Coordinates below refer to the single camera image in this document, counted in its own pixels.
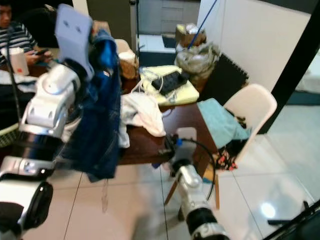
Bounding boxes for grey plastic bag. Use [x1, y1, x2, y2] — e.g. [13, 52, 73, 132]
[175, 42, 221, 78]

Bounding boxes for white paper cup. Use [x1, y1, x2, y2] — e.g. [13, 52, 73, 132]
[7, 47, 30, 77]

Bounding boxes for green woven basket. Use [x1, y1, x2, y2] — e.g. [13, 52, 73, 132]
[0, 122, 21, 148]

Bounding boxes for white plastic chair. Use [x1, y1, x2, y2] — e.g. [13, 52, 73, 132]
[165, 83, 278, 211]

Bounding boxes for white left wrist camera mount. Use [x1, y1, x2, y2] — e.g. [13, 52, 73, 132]
[54, 4, 96, 81]

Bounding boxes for teal cloth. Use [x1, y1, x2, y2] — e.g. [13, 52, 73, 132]
[197, 97, 251, 148]

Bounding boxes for dark blue denim shorts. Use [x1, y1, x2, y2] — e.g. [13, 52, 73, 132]
[65, 29, 123, 182]

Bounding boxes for dark navy garment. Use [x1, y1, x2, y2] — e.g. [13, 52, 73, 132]
[0, 82, 31, 131]

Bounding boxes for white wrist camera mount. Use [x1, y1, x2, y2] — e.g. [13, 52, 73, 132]
[54, 4, 96, 81]
[172, 127, 198, 168]

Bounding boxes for brown cardboard box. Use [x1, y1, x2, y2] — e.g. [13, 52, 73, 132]
[175, 22, 207, 48]

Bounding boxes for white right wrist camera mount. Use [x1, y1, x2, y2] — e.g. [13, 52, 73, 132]
[172, 127, 198, 168]

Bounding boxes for dark brown wooden table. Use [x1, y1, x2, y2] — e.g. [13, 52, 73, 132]
[0, 62, 221, 221]

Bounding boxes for black ribbed foam mat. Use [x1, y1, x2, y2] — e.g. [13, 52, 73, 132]
[200, 52, 250, 103]

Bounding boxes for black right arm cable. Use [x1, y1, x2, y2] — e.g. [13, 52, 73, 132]
[177, 137, 218, 201]

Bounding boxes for black flat device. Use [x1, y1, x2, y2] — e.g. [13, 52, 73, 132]
[157, 71, 190, 96]

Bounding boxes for blue mop handle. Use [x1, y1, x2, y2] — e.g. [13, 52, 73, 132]
[187, 0, 220, 48]

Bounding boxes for white cloth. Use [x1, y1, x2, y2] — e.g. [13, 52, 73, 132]
[120, 92, 167, 148]

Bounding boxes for seated person striped shirt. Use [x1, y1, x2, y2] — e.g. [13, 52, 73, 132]
[0, 0, 56, 68]

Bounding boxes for pale yellow cushion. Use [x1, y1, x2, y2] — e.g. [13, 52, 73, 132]
[140, 65, 201, 107]

